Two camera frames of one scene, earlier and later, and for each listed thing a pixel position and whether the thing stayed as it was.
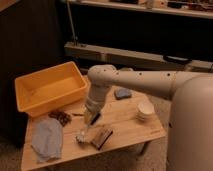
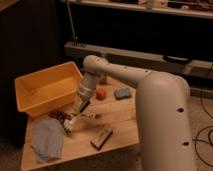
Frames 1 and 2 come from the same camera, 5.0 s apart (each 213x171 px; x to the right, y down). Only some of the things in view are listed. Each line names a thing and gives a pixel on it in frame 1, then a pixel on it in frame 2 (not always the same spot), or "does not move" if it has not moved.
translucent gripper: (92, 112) -> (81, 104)
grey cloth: (47, 138) does not move
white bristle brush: (81, 137) -> (68, 123)
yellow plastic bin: (48, 87) does not move
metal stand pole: (74, 37) does not move
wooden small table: (52, 138) does not move
